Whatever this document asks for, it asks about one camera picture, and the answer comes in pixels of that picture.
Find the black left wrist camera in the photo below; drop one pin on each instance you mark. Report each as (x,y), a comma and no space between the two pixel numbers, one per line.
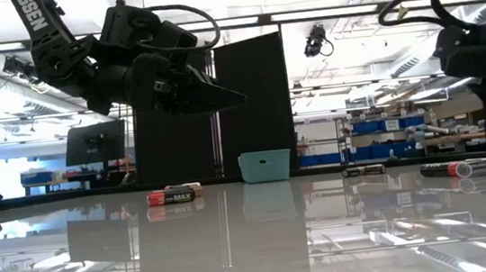
(169,35)

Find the blue storage bin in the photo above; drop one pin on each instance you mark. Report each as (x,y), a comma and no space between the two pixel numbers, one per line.
(366,127)
(320,160)
(385,152)
(412,122)

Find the black folding screen panel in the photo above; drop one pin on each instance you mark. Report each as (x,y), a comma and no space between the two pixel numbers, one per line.
(260,125)
(172,152)

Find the black aluminium table frame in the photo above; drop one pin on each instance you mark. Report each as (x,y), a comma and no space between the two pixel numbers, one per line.
(95,194)

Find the blue crate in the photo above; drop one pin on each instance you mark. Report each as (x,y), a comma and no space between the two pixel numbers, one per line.
(37,178)

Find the wooden workbench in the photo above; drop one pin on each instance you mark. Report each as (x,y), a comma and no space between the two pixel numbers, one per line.
(456,137)

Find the black and copper Duracell battery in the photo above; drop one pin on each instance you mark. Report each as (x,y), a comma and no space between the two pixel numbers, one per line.
(353,172)
(185,186)

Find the black hanging camera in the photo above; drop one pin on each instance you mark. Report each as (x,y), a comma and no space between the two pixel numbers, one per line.
(315,40)

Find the black computer monitor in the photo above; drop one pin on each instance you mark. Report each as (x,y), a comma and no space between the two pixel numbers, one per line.
(94,142)

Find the metal shelf rack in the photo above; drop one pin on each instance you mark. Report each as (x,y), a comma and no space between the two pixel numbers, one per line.
(345,143)

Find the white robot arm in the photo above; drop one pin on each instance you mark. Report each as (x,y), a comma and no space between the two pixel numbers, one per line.
(423,131)

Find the teal plastic bin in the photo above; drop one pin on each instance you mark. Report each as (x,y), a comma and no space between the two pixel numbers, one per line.
(267,169)

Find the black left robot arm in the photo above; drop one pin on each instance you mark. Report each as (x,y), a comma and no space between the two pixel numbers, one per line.
(38,21)

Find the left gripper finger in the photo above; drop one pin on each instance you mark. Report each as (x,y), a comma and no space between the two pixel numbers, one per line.
(207,99)

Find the black ceiling spotlight cluster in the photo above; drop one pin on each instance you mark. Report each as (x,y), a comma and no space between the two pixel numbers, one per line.
(14,65)

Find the black rig crossbar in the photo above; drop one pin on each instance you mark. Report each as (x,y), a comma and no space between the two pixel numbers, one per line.
(264,19)

